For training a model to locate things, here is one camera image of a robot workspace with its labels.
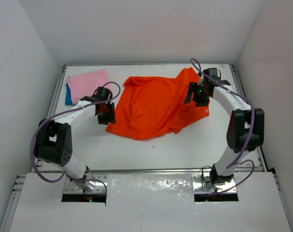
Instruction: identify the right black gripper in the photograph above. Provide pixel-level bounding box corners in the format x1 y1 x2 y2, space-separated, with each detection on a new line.
185 81 211 107

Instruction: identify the orange t shirt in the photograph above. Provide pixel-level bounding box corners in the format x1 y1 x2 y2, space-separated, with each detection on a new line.
106 68 209 140

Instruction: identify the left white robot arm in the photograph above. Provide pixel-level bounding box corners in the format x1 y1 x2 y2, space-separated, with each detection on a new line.
32 87 115 180

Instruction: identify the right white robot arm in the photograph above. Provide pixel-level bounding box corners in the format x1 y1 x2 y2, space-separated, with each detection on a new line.
184 68 264 185

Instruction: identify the folded pink t shirt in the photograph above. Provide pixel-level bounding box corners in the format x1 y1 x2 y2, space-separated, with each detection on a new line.
65 70 110 105

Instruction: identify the folded blue t shirt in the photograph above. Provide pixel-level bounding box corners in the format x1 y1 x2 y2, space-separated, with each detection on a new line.
65 84 73 105

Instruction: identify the white front cover board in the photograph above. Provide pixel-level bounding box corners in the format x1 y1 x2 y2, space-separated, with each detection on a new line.
10 173 290 232

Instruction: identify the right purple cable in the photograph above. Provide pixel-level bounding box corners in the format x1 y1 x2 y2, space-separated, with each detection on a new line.
190 58 256 195

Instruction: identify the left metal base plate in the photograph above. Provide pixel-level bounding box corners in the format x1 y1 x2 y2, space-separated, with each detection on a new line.
63 176 107 194

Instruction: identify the metal base plate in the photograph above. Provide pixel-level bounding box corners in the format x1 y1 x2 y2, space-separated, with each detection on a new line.
192 172 237 194
63 176 107 194

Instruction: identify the black looped wire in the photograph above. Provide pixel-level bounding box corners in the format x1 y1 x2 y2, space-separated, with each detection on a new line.
202 165 213 187

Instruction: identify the left aluminium frame rail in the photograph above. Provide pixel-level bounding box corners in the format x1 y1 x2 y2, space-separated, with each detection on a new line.
30 65 68 173

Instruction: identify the aluminium frame rail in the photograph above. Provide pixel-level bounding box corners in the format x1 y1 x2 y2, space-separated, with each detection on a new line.
30 65 68 173
88 168 265 174
229 63 277 174

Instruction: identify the front aluminium frame rail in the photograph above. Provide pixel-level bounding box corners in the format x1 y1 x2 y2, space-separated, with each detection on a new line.
88 168 265 174

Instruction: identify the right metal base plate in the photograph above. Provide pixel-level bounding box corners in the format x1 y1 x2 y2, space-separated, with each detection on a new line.
192 172 237 194

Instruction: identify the right aluminium frame rail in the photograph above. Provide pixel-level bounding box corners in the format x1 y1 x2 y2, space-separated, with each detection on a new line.
229 63 277 174

